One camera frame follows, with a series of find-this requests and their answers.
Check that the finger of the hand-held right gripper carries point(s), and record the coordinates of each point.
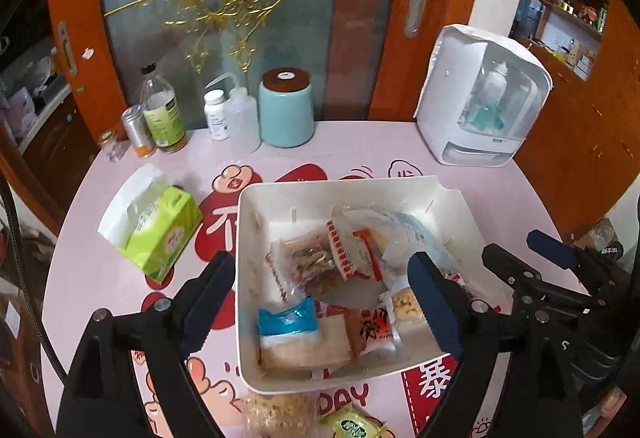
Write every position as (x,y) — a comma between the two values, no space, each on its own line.
(552,249)
(515,268)

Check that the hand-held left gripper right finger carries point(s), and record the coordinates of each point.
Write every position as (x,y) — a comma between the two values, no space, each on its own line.
(435,308)

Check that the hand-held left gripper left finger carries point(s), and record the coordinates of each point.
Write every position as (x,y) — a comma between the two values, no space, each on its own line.
(210,298)

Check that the beige puffed snack packet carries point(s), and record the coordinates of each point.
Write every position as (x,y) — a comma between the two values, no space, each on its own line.
(407,310)

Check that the brown orange snack packet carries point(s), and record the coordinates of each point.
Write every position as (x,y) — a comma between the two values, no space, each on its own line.
(372,330)

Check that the blue white snack packet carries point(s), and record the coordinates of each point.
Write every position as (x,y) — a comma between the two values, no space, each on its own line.
(287,323)

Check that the red white snack packet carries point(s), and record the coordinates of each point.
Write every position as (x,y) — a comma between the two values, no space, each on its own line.
(355,258)

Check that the white plastic tray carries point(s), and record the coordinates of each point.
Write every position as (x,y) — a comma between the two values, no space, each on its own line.
(260,208)

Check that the clear nut bar packet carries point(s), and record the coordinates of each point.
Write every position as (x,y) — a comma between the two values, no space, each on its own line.
(310,263)

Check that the green tissue pack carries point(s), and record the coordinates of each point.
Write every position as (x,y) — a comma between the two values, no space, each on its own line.
(165,228)

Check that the wooden shelf cabinet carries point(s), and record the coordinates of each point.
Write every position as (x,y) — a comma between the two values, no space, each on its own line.
(590,128)

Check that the rice cracker packet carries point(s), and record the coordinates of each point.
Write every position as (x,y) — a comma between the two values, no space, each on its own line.
(280,415)

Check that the green candy packet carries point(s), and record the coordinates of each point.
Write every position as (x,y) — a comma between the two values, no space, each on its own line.
(355,425)

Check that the small glass jar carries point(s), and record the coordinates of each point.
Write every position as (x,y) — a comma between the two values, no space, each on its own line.
(112,149)

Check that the translucent squeeze bottle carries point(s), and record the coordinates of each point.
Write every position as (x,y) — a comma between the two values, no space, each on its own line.
(243,123)

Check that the silver can orange base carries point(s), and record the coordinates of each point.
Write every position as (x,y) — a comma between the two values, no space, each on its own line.
(137,133)

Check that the white pill bottle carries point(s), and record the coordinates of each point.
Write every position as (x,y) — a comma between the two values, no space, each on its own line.
(216,115)

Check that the glass bottle green label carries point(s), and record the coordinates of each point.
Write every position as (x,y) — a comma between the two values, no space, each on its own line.
(165,118)

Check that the white countertop sterilizer appliance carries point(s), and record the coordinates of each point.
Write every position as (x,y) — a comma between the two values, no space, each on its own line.
(450,83)

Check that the teal canister brown lid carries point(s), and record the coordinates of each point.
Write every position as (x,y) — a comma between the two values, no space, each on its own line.
(287,113)

